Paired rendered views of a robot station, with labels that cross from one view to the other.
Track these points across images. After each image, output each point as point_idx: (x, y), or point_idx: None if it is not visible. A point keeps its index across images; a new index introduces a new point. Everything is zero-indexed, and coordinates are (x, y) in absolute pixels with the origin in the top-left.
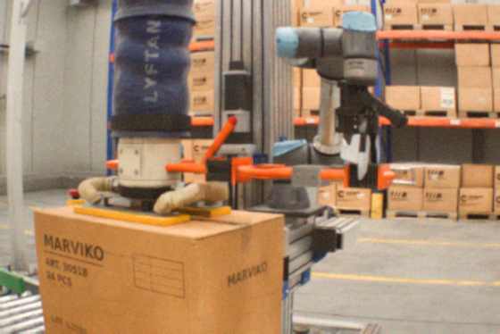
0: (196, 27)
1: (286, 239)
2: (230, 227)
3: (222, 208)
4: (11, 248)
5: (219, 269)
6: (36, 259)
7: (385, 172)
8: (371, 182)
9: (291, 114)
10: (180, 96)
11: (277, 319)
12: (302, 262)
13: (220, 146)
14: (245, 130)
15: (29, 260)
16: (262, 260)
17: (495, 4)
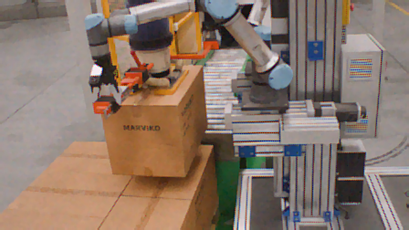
0: None
1: (225, 119)
2: (127, 103)
3: (165, 90)
4: (403, 51)
5: (115, 120)
6: (407, 65)
7: (97, 107)
8: None
9: (336, 20)
10: (141, 30)
11: (177, 160)
12: (258, 138)
13: (137, 63)
14: (280, 33)
15: (400, 65)
16: (154, 124)
17: None
